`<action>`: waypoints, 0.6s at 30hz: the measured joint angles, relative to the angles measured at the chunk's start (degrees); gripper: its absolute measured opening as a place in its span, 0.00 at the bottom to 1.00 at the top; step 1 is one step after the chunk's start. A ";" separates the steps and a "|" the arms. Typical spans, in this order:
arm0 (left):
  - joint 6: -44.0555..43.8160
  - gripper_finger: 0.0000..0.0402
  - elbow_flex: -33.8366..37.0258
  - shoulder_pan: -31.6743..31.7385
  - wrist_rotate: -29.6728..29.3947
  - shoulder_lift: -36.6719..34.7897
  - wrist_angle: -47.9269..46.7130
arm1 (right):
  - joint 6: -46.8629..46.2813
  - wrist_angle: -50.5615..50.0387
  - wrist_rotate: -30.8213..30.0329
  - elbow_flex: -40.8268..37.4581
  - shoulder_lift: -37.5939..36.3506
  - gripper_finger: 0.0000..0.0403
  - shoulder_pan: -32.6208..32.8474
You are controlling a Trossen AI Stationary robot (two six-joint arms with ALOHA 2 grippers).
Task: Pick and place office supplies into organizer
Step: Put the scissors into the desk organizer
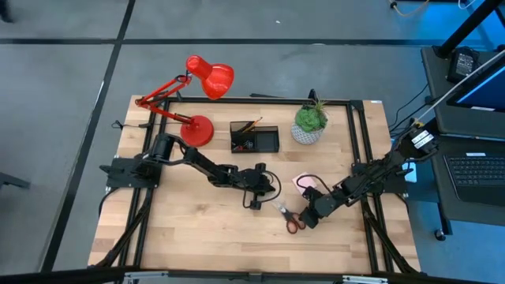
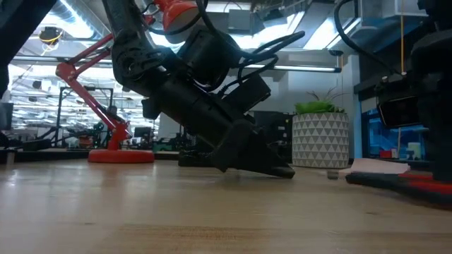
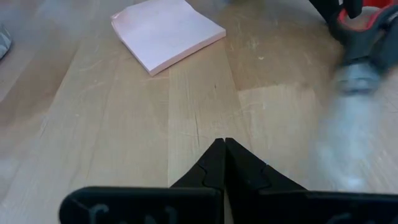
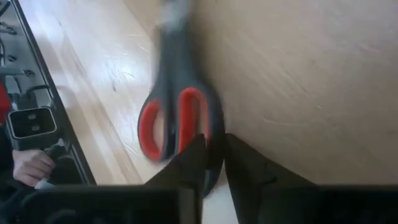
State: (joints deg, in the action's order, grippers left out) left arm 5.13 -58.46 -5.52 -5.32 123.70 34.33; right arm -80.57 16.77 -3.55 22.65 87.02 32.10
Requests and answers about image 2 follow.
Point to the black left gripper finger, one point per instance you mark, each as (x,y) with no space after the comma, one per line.
(279,166)
(229,148)

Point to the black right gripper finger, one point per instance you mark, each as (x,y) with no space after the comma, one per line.
(439,151)

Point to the pink sticky note pad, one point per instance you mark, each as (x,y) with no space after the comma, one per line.
(378,166)

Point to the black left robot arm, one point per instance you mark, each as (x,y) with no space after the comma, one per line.
(141,53)

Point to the black mesh desk organizer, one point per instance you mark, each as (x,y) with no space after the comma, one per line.
(192,155)

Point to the black cabinet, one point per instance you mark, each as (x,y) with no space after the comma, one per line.
(279,123)

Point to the succulent in patterned white pot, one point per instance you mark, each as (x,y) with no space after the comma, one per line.
(319,141)

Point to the black computer monitor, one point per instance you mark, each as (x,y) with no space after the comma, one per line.
(6,116)
(143,132)

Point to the person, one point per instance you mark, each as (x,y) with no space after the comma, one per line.
(112,110)

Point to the red desk lamp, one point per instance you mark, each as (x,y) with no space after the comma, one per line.
(113,137)

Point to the long ceiling light strip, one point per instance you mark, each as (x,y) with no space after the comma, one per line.
(310,68)

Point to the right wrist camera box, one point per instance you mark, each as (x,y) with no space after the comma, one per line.
(399,106)

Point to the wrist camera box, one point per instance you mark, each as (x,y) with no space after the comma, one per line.
(399,106)
(247,91)

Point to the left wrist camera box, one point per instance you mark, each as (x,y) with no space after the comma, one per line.
(247,91)

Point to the black gantry frame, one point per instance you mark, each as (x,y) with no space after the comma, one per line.
(84,88)

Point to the black aluminium table frame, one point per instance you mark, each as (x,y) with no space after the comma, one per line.
(42,155)

